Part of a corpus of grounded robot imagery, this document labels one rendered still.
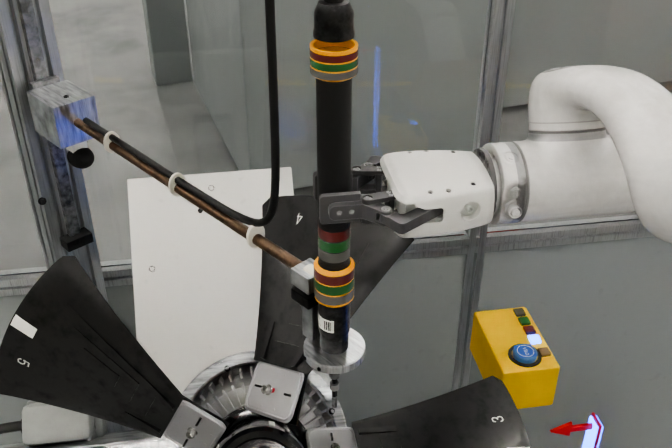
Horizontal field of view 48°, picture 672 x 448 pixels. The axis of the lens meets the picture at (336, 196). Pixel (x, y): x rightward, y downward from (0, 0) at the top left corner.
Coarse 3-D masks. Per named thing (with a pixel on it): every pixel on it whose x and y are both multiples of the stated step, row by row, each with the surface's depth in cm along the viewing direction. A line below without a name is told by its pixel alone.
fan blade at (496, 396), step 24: (480, 384) 105; (504, 384) 105; (408, 408) 102; (432, 408) 102; (456, 408) 102; (480, 408) 102; (504, 408) 102; (360, 432) 97; (384, 432) 98; (408, 432) 98; (432, 432) 99; (456, 432) 99; (480, 432) 99; (504, 432) 100
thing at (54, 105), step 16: (48, 80) 121; (64, 80) 123; (32, 96) 118; (48, 96) 117; (64, 96) 116; (80, 96) 117; (32, 112) 120; (48, 112) 115; (64, 112) 115; (80, 112) 117; (96, 112) 119; (48, 128) 117; (64, 128) 116; (64, 144) 117
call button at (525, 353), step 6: (516, 348) 127; (522, 348) 127; (528, 348) 127; (534, 348) 127; (516, 354) 126; (522, 354) 126; (528, 354) 126; (534, 354) 126; (522, 360) 125; (528, 360) 125; (534, 360) 125
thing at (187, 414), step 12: (180, 408) 92; (192, 408) 91; (180, 420) 93; (192, 420) 93; (204, 420) 92; (216, 420) 91; (168, 432) 96; (180, 432) 95; (204, 432) 93; (216, 432) 92; (180, 444) 96; (192, 444) 95; (204, 444) 94
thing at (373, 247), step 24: (288, 216) 103; (312, 216) 102; (288, 240) 102; (312, 240) 100; (360, 240) 97; (384, 240) 96; (408, 240) 96; (264, 264) 103; (360, 264) 96; (384, 264) 95; (264, 288) 102; (288, 288) 100; (360, 288) 94; (264, 312) 101; (288, 312) 98; (264, 336) 99; (288, 336) 96; (264, 360) 98; (288, 360) 95
